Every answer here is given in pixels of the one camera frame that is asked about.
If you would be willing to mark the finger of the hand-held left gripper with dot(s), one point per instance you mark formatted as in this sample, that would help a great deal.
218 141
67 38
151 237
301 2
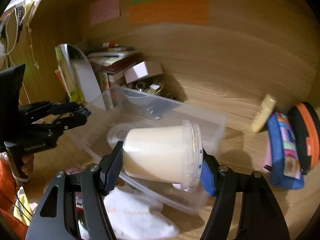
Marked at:
70 124
75 110

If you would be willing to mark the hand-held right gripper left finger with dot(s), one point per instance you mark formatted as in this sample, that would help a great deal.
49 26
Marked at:
113 170

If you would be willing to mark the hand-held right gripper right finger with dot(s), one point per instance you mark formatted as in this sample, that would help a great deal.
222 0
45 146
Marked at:
207 177

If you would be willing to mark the cream-filled clear plastic cup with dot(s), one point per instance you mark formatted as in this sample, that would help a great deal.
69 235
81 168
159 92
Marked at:
162 153

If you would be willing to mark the clear plastic storage box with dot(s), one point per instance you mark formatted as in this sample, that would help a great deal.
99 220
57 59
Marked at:
155 140

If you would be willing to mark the person's orange sleeve forearm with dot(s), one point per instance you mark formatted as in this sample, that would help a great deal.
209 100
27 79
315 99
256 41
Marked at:
10 192

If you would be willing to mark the wooden desktop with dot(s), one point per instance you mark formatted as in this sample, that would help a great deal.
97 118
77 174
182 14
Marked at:
225 80

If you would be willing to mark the person's left hand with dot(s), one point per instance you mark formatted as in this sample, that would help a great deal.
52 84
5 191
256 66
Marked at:
27 166

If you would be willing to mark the oval mirror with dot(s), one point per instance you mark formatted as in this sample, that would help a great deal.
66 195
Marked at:
82 77

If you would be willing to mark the clear round plastic lid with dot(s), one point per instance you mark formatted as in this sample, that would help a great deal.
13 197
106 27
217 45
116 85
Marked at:
119 133

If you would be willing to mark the white cloth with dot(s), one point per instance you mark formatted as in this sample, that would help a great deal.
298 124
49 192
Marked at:
140 215

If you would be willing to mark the stack of books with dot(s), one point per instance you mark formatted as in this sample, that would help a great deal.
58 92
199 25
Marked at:
112 62

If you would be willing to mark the small pink white box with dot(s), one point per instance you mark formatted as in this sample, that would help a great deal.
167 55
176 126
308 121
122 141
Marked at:
142 71

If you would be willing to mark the bowl of metal trinkets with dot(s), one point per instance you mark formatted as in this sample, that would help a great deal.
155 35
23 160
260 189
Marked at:
150 86

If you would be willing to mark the blue patchwork pencil case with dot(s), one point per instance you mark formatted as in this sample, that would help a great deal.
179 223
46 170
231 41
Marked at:
283 150

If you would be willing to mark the cream wooden block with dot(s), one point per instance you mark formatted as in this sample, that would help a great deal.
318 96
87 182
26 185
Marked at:
263 113

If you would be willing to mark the pink sticky note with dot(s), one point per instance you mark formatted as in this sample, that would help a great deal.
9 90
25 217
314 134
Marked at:
105 8

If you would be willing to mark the black orange zipper pouch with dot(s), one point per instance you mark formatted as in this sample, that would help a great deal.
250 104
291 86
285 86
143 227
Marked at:
306 137

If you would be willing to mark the orange paper sheet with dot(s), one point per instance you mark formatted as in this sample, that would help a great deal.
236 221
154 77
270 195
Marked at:
168 12

